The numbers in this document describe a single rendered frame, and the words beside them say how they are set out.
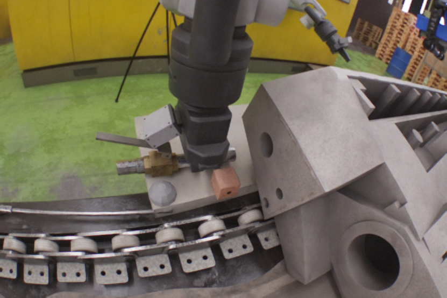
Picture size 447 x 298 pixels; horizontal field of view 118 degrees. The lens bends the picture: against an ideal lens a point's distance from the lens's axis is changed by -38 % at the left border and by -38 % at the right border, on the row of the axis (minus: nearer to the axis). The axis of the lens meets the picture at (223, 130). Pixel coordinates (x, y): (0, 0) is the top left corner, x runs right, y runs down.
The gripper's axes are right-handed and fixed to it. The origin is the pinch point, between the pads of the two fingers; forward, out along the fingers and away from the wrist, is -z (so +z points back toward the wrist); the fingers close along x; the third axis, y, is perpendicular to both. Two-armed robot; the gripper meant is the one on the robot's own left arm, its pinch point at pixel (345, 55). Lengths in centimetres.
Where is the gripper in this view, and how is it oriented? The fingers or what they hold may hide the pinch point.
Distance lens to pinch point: 101.3
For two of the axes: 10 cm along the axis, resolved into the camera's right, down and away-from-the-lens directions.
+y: 3.2, -3.7, -8.7
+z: -5.0, -8.5, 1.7
